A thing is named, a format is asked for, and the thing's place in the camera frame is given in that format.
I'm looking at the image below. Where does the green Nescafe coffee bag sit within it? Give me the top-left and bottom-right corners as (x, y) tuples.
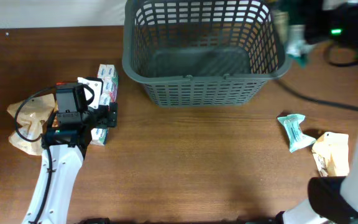
(272, 7), (316, 67)

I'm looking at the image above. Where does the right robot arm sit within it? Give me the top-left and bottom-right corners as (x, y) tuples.
(273, 1), (358, 223)

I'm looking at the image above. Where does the red spaghetti pasta pack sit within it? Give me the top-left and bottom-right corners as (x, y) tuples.
(55, 83), (80, 127)

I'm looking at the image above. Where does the teal wet wipes pack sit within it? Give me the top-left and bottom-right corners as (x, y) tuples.
(277, 114), (316, 152)

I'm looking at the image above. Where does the white tissue multipack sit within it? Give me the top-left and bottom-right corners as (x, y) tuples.
(90, 64), (119, 146)

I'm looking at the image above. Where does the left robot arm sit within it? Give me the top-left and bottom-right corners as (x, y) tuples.
(23, 78), (117, 223)

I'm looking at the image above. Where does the beige snack bag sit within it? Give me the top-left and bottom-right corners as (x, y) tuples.
(311, 132), (349, 177)

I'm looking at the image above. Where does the grey plastic basket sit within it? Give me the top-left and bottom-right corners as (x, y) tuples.
(122, 0), (291, 108)

